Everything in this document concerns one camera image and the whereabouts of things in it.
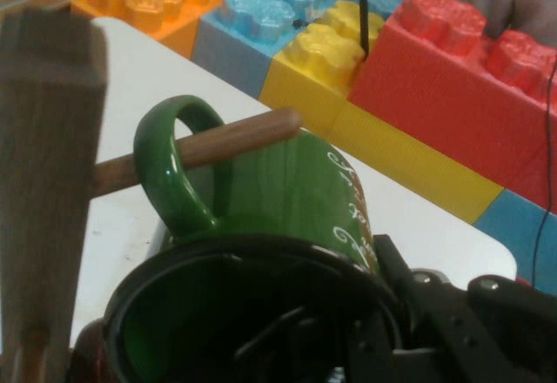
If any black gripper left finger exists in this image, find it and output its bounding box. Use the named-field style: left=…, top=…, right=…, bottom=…
left=234, top=306, right=396, bottom=383

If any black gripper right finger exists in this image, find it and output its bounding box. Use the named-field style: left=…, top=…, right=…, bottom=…
left=372, top=233, right=557, bottom=383

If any green ceramic mug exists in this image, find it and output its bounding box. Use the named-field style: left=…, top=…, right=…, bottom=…
left=102, top=94, right=410, bottom=383

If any red enamel mug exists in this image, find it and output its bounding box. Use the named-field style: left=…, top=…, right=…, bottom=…
left=69, top=317, right=118, bottom=383

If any light blue toy building block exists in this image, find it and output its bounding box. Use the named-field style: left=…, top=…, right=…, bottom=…
left=191, top=0, right=406, bottom=102

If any brown wooden mug tree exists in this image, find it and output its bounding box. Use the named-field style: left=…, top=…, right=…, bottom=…
left=0, top=8, right=302, bottom=383

